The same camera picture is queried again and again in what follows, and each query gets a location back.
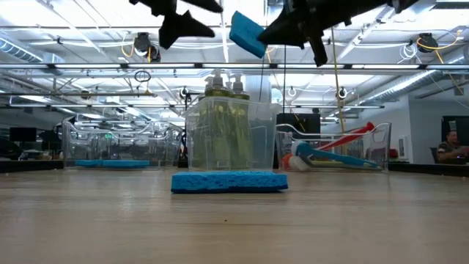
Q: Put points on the blue dish brush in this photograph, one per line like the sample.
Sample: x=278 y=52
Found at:
x=329 y=155

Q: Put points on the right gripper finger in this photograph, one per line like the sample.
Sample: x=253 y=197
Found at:
x=282 y=31

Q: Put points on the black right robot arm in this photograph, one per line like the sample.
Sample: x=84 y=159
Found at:
x=395 y=5

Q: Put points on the deep clear plastic bin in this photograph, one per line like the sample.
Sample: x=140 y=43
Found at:
x=264 y=139

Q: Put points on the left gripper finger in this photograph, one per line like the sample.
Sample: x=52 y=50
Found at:
x=183 y=31
x=205 y=4

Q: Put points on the shallow clear plastic tray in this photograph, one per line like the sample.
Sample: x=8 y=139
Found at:
x=121 y=146
x=383 y=146

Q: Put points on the person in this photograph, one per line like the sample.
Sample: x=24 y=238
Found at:
x=452 y=146

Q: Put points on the black monitor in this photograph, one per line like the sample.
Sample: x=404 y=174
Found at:
x=297 y=119

